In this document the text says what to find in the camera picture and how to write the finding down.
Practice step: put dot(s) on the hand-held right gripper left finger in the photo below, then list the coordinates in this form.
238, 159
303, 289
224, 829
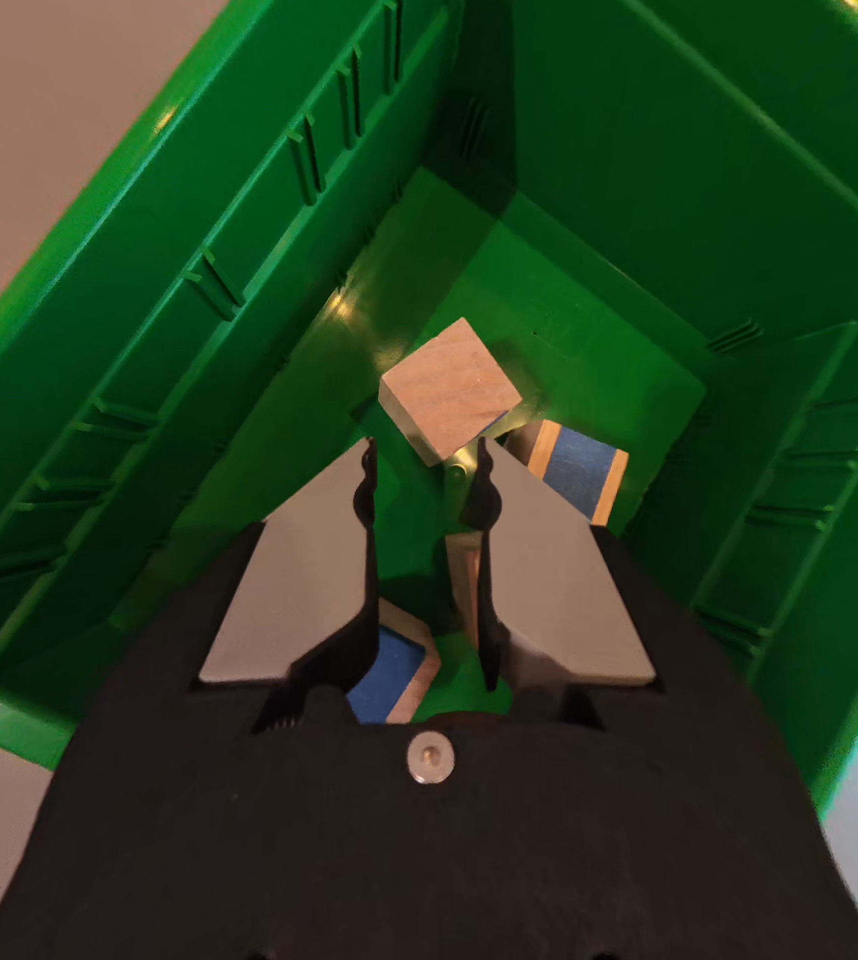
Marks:
294, 592

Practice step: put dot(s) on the wooden cube with blue stripe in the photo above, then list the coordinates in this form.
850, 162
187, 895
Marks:
448, 390
391, 667
465, 585
575, 469

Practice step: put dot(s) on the green plastic bin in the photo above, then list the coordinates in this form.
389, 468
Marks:
624, 150

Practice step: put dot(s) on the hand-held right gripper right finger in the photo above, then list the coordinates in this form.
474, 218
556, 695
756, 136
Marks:
556, 592

